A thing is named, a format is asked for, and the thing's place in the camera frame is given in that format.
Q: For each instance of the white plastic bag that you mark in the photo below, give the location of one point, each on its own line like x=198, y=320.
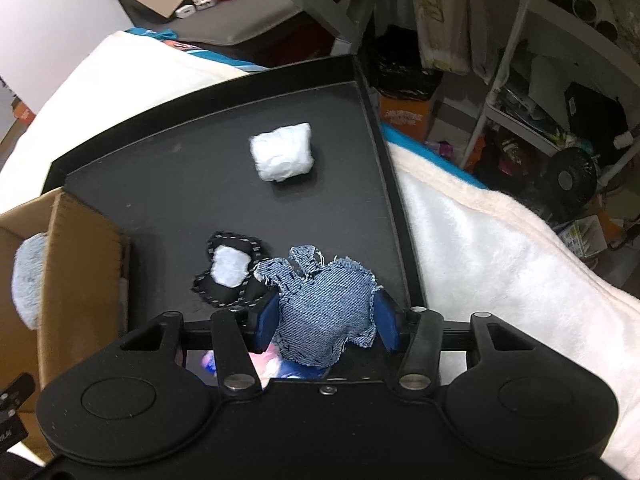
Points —
x=282, y=152
x=445, y=15

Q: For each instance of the white metal shelf rack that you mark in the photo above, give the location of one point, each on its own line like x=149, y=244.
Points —
x=525, y=35

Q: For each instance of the black trash bag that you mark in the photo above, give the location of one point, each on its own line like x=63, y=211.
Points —
x=405, y=70

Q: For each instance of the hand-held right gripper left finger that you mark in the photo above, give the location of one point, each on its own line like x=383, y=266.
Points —
x=266, y=321

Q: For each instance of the black stitched fabric patch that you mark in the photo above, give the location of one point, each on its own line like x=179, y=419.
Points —
x=231, y=266

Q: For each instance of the green and white carton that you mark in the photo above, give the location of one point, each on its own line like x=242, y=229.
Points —
x=582, y=237

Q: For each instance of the purple tissue pack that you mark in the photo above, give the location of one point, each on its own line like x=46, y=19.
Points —
x=215, y=360

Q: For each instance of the small orange box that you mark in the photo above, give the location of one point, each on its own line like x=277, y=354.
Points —
x=22, y=112

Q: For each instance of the grey desk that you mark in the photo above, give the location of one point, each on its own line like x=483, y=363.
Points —
x=310, y=5

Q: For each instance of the cardboard box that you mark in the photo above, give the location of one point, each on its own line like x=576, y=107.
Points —
x=85, y=285

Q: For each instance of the black plastic tray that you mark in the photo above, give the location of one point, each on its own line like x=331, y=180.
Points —
x=175, y=175

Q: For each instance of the black box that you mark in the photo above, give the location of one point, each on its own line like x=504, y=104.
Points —
x=597, y=120

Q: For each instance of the small black fan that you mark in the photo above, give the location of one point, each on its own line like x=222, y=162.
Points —
x=570, y=177

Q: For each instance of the cyan striped cloth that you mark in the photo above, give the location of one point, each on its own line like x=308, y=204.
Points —
x=200, y=50

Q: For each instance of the denim fabric patch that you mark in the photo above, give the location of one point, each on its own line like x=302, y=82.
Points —
x=320, y=310

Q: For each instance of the orange printed carton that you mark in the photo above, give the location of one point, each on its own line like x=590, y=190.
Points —
x=405, y=115

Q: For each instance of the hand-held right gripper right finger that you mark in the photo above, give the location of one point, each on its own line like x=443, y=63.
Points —
x=388, y=324

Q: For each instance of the white charger block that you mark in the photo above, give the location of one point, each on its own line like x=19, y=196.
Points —
x=185, y=10

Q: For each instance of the teal towel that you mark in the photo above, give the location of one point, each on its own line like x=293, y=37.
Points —
x=425, y=152

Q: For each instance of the blue fluffy plush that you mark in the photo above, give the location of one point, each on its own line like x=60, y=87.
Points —
x=30, y=280

